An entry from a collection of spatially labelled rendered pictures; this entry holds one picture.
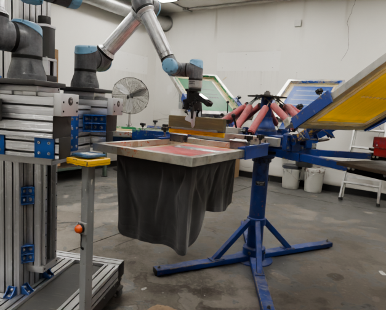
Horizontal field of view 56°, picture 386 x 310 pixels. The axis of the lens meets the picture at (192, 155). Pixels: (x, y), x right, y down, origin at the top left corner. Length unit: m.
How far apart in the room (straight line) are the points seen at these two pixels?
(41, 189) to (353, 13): 5.28
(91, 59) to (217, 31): 5.12
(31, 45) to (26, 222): 0.86
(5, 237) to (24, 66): 0.85
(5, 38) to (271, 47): 5.33
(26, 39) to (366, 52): 5.15
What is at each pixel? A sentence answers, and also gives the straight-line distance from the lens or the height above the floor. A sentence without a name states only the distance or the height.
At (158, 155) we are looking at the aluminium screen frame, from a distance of 1.56.
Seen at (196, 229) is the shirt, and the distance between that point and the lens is 1.75.
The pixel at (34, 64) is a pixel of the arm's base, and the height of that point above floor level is 1.32.
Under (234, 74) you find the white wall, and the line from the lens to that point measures 6.71.
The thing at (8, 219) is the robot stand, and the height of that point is 0.61.
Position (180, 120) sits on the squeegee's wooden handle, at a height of 1.11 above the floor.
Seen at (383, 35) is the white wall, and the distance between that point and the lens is 6.10.
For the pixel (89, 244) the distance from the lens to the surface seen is 1.68.
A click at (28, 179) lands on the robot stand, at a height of 0.80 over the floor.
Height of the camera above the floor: 1.19
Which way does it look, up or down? 8 degrees down
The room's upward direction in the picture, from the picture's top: 4 degrees clockwise
